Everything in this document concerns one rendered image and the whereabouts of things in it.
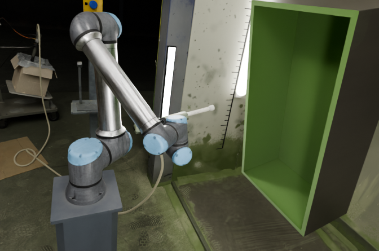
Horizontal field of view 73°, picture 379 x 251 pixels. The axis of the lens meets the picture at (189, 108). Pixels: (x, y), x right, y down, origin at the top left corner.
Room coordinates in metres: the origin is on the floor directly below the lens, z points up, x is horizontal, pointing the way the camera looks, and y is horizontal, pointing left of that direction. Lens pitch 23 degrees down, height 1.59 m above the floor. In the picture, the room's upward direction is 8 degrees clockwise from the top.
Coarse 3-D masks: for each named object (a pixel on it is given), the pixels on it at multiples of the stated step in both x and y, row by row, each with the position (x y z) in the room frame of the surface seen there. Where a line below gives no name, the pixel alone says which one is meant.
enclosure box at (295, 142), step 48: (288, 0) 1.40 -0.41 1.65; (336, 0) 1.30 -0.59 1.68; (288, 48) 1.67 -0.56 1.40; (336, 48) 1.42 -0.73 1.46; (288, 96) 1.71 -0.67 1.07; (336, 96) 1.01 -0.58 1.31; (288, 144) 1.69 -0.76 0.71; (336, 144) 1.06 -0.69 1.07; (288, 192) 1.42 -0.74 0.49; (336, 192) 1.15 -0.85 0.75
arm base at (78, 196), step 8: (72, 184) 0.93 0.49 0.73; (96, 184) 0.96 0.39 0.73; (104, 184) 1.02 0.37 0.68; (72, 192) 0.92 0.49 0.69; (80, 192) 0.92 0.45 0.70; (88, 192) 0.93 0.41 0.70; (96, 192) 0.95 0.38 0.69; (104, 192) 0.99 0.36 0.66; (72, 200) 0.91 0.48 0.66; (80, 200) 0.91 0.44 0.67; (88, 200) 0.92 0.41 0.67; (96, 200) 0.94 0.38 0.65
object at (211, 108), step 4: (204, 108) 1.40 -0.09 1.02; (208, 108) 1.40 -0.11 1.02; (212, 108) 1.41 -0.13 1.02; (180, 112) 1.34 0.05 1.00; (184, 112) 1.33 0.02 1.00; (188, 112) 1.35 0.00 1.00; (192, 112) 1.36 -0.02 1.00; (196, 112) 1.37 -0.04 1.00; (200, 112) 1.38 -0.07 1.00; (164, 116) 1.30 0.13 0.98; (184, 116) 1.32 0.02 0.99; (136, 128) 1.19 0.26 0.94; (136, 132) 1.19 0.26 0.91; (140, 132) 1.20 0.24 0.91
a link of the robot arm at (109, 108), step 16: (96, 16) 1.10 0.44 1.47; (112, 16) 1.19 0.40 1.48; (112, 32) 1.16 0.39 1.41; (112, 48) 1.15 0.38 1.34; (96, 80) 1.13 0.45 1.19; (96, 96) 1.14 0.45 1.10; (112, 96) 1.13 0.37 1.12; (112, 112) 1.12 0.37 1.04; (112, 128) 1.12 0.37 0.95; (112, 144) 1.09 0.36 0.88; (128, 144) 1.17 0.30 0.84; (112, 160) 1.06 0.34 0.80
